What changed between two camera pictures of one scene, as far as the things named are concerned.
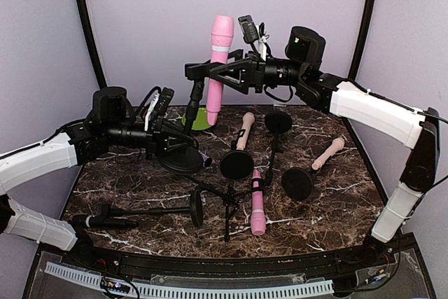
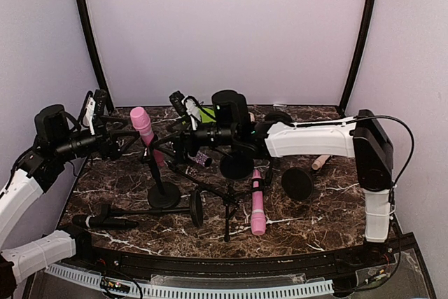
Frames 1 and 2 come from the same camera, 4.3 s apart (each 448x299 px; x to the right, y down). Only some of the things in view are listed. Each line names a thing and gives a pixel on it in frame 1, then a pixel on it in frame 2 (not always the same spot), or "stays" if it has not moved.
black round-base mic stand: [191, 157] -> [163, 195]
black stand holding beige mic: [236, 164] stays
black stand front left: [197, 210] stays
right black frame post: [366, 22] stays
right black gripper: [253, 71] -> [180, 135]
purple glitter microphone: [207, 162] stays
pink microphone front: [258, 226] stays
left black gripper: [157, 140] -> [110, 149]
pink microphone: [222, 31] -> [141, 119]
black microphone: [82, 222] stays
